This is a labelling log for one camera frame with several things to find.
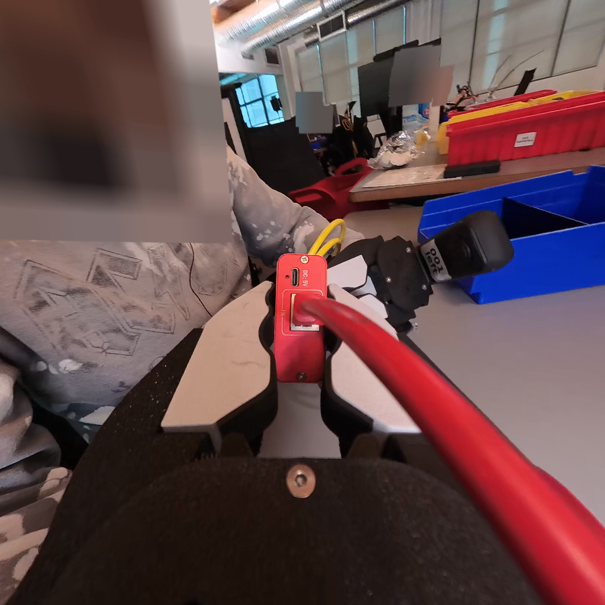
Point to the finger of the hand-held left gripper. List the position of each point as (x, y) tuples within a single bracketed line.
[(367, 289), (347, 270)]

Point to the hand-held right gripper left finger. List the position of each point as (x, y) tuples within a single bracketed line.
[(222, 373)]

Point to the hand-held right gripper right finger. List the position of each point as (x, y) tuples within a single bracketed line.
[(359, 392)]

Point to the red ethernet splitter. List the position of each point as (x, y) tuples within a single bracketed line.
[(300, 349)]

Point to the blue plastic bin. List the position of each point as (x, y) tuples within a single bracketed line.
[(543, 269)]

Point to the person's left forearm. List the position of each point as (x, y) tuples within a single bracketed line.
[(269, 212)]

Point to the red plastic chair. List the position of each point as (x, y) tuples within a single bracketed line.
[(331, 189)]

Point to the wooden table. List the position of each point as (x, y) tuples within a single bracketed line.
[(406, 182)]

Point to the black rectangular bar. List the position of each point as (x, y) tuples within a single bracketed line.
[(472, 169)]

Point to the crumpled aluminium foil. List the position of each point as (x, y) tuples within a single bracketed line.
[(394, 149)]

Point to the person's grey patterned sweatshirt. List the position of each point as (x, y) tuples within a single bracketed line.
[(118, 293)]

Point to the yellow plastic bin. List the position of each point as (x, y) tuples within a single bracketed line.
[(442, 137)]

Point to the black bin divider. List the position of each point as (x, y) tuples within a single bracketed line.
[(543, 220)]

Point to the blue white package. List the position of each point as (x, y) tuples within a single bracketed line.
[(420, 113)]

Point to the black flat panel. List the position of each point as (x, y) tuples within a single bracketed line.
[(373, 90)]

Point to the red plastic bin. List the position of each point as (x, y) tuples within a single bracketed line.
[(496, 101), (557, 132)]

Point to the silver ventilation duct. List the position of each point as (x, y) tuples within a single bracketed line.
[(283, 23)]

